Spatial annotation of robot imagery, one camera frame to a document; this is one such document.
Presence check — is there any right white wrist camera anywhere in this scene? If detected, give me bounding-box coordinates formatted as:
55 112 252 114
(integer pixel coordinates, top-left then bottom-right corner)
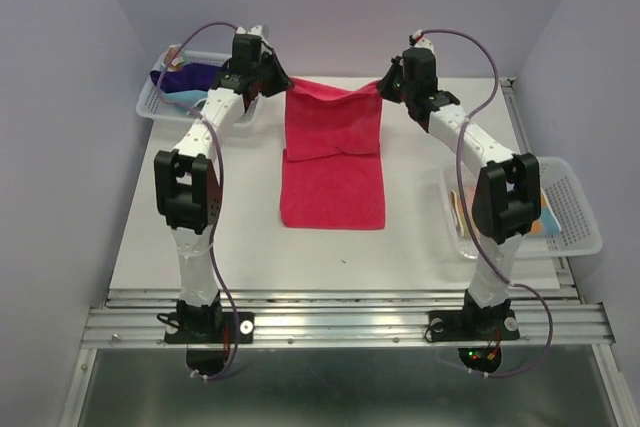
409 31 434 52

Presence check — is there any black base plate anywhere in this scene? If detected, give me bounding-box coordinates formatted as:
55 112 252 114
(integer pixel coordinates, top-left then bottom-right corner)
156 311 255 345
428 310 521 344

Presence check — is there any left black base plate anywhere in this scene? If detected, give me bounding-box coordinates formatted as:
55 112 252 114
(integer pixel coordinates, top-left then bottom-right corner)
156 311 255 345

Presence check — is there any light blue towel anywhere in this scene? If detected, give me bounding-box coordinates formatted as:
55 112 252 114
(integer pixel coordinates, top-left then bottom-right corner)
164 90 207 114

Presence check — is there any purple towel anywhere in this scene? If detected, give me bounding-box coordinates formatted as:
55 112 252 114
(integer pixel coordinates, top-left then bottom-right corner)
161 63 221 94

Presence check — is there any orange polka dot towel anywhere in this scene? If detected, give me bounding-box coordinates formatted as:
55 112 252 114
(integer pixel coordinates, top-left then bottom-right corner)
447 190 561 239

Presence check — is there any aluminium mounting rail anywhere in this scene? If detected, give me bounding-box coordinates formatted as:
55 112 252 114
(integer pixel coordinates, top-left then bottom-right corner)
81 288 615 349

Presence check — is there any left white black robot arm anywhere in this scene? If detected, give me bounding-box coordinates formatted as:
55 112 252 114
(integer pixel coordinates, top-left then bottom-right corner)
153 26 293 345

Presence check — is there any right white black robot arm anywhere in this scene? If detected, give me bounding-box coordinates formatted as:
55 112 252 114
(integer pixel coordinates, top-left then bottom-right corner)
377 46 541 343

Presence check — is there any white target basket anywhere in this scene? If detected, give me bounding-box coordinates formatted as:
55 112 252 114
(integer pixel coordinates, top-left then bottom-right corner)
439 157 603 259

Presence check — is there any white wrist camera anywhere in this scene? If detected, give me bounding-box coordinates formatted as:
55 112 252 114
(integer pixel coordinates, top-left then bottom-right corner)
235 25 269 41
409 31 434 52

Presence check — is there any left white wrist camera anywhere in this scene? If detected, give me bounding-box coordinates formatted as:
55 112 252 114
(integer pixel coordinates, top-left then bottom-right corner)
235 25 269 41

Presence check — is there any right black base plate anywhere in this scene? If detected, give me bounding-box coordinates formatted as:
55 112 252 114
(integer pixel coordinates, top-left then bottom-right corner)
428 310 521 344

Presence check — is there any pink towel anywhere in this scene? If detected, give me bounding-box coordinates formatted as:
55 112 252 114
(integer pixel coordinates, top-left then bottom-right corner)
280 79 386 231

